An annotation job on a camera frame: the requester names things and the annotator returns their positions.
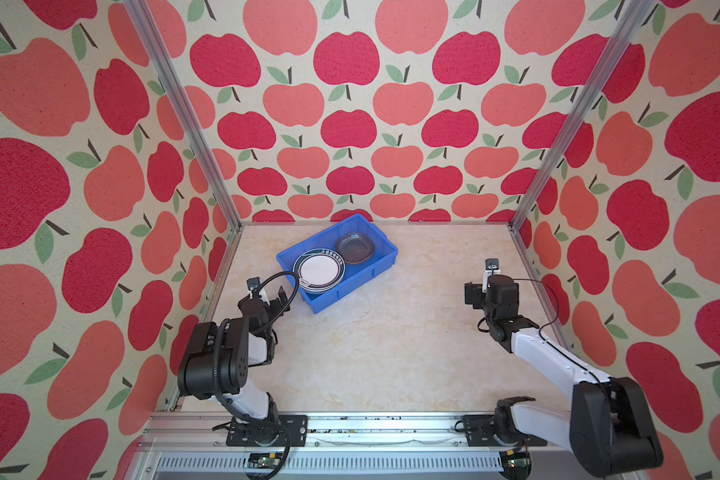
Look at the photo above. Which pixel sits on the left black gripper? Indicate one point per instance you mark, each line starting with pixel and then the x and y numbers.
pixel 275 310

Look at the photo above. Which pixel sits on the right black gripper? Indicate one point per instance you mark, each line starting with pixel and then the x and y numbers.
pixel 475 295

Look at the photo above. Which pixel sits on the green striped plate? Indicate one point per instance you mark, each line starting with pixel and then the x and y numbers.
pixel 319 270

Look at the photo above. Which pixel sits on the clear glass plate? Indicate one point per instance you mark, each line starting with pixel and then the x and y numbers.
pixel 355 248

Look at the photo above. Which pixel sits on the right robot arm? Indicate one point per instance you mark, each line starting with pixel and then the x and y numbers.
pixel 608 426

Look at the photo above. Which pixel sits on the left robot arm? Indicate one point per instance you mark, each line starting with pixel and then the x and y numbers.
pixel 218 358

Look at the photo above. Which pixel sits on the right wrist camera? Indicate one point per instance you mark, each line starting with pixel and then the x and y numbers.
pixel 491 267

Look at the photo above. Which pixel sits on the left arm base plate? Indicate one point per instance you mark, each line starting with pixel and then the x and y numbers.
pixel 291 427

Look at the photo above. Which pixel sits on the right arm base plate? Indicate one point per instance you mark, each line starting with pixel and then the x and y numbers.
pixel 491 430

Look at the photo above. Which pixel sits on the front aluminium rail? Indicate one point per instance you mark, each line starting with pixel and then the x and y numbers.
pixel 340 445

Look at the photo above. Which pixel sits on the right aluminium frame post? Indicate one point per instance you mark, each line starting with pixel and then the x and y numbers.
pixel 627 26

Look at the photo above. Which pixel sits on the aluminium frame post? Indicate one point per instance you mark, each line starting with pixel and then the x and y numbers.
pixel 627 26
pixel 146 27

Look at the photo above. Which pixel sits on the left aluminium frame post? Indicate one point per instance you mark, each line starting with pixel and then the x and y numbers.
pixel 146 27

